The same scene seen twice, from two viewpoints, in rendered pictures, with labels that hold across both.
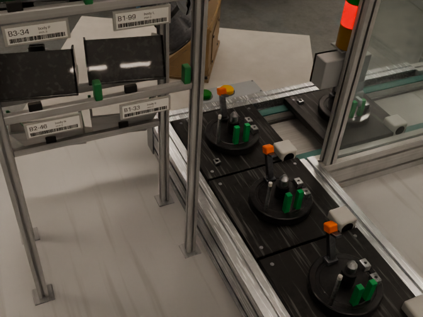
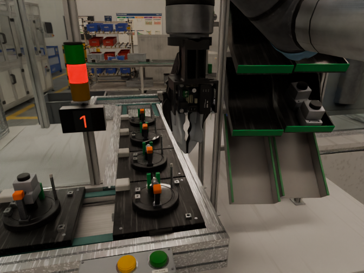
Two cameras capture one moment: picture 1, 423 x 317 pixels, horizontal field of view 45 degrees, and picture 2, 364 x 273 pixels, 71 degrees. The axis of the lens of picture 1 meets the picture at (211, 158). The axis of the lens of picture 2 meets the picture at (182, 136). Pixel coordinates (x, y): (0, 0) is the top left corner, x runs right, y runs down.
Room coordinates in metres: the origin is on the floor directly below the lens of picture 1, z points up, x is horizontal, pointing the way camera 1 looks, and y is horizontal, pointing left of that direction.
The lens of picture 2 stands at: (1.63, 0.20, 1.44)
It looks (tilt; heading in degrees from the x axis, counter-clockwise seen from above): 22 degrees down; 195
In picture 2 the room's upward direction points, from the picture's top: straight up
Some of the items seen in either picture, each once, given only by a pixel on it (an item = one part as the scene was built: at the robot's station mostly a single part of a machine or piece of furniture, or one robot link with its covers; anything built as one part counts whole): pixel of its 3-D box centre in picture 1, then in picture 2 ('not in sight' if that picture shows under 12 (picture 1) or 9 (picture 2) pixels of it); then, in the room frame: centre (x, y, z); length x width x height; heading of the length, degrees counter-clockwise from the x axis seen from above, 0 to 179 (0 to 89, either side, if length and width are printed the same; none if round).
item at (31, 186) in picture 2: not in sight; (27, 184); (1.17, -0.36, 1.06); 0.08 x 0.04 x 0.07; 26
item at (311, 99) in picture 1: (342, 115); (34, 216); (1.18, -0.35, 0.96); 0.24 x 0.24 x 0.02; 27
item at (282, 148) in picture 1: (233, 124); (155, 188); (1.03, -0.05, 1.01); 0.24 x 0.24 x 0.13; 27
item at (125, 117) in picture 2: not in sight; (141, 115); (0.37, -0.38, 1.01); 0.24 x 0.24 x 0.13; 27
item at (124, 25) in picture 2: not in sight; (111, 50); (-5.66, -4.02, 0.94); 1.34 x 0.93 x 1.87; 110
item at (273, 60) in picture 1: (184, 75); not in sight; (1.52, 0.11, 0.84); 0.90 x 0.70 x 0.03; 88
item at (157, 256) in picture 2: (204, 95); (158, 260); (1.23, 0.03, 0.96); 0.04 x 0.04 x 0.02
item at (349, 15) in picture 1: (355, 13); (77, 73); (1.01, -0.27, 1.33); 0.05 x 0.05 x 0.05
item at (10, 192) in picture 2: not in sight; (9, 197); (1.14, -0.49, 0.97); 0.05 x 0.05 x 0.04; 27
